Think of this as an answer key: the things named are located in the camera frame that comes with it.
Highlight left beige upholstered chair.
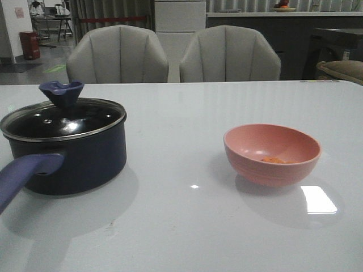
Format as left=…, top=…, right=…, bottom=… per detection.
left=66, top=25, right=169, bottom=84

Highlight white refrigerator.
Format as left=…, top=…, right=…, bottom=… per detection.
left=154, top=1, right=206, bottom=83

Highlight pink bowl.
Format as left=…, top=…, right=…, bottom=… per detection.
left=223, top=124, right=322, bottom=187

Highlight glass lid with blue knob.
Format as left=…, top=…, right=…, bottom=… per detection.
left=1, top=80, right=126, bottom=142

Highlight dark floor mat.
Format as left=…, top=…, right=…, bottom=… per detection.
left=0, top=63, right=42, bottom=73

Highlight grey curtain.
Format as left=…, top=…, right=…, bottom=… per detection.
left=70, top=0, right=155, bottom=44

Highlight background desk with items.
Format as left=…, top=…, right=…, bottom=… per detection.
left=28, top=1, right=73, bottom=41

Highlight orange diced ham pieces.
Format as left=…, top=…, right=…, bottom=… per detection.
left=262, top=156, right=295, bottom=164

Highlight right beige upholstered chair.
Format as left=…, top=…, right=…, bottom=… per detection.
left=179, top=25, right=281, bottom=83

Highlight fruit bowl on counter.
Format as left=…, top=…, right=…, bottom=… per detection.
left=272, top=0, right=296, bottom=12

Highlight dark washing machine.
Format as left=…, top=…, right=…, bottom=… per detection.
left=302, top=28, right=362, bottom=79

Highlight beige upholstered chair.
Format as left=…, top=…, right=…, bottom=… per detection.
left=179, top=25, right=281, bottom=83
left=66, top=25, right=169, bottom=84

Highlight red barrier belt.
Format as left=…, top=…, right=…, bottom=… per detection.
left=79, top=16, right=147, bottom=23

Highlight dark blue saucepan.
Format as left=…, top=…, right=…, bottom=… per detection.
left=1, top=120, right=126, bottom=210

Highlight dark kitchen counter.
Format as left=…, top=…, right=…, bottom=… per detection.
left=206, top=12, right=362, bottom=80

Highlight red bin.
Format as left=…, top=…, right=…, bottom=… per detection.
left=19, top=31, right=40, bottom=60

